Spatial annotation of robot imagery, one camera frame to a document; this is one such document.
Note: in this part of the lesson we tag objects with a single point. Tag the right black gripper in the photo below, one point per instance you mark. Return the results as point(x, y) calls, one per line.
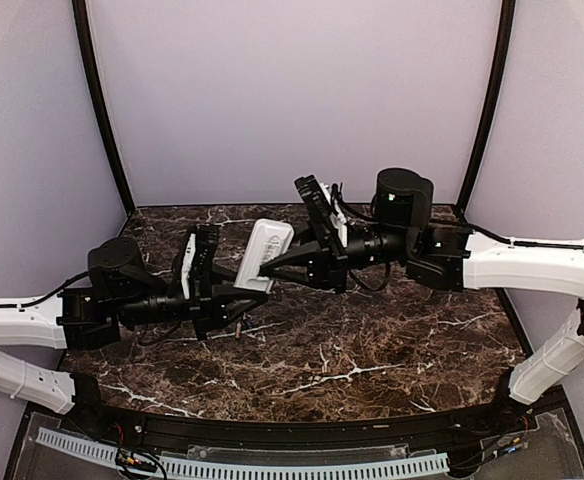
point(324, 270)

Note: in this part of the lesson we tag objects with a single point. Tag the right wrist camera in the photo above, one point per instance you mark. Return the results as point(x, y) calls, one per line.
point(327, 220)

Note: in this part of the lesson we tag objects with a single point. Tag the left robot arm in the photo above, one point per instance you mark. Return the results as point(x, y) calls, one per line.
point(117, 292)

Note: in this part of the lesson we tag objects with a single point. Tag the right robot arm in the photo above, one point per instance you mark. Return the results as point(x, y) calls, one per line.
point(443, 255)

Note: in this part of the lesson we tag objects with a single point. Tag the left black frame post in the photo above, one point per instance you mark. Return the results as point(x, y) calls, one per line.
point(98, 101)

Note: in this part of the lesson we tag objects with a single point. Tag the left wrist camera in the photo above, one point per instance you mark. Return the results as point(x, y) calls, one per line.
point(194, 258)

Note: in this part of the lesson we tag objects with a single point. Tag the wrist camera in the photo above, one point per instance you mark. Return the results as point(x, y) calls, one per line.
point(327, 220)
point(194, 258)

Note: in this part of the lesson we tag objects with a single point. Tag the white slotted cable duct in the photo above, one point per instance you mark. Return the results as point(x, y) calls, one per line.
point(168, 466)

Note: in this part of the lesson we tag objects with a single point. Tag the black front rail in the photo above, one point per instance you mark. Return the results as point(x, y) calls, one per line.
point(457, 428)

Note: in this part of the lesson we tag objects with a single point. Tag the black frame post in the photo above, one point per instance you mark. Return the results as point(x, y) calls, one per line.
point(492, 93)
point(98, 101)

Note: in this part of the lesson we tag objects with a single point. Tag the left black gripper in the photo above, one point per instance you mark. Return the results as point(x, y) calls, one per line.
point(215, 309)

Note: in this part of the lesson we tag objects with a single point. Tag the right black frame post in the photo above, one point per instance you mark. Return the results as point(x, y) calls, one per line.
point(492, 93)

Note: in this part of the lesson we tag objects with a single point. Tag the white remote control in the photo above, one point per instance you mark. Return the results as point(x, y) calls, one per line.
point(268, 240)

